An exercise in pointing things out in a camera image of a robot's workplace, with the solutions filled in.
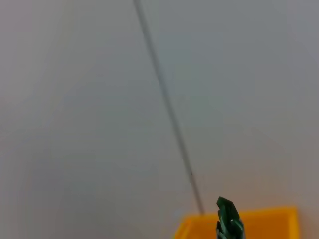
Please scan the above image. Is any green plastic wrapper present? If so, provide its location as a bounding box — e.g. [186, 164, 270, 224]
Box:
[215, 196, 245, 239]

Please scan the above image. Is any yellow plastic bin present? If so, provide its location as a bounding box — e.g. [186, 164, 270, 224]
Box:
[174, 205, 299, 239]

